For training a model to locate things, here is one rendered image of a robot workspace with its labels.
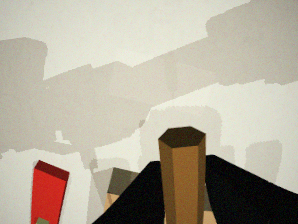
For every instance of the red spirit level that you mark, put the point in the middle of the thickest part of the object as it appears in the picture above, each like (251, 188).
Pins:
(49, 185)

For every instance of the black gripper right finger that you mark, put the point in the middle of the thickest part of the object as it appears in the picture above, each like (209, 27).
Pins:
(240, 197)

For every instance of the brown wooden-handled awl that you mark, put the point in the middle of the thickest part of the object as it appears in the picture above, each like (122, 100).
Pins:
(183, 174)

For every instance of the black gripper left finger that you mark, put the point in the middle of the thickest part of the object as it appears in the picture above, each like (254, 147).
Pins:
(141, 203)

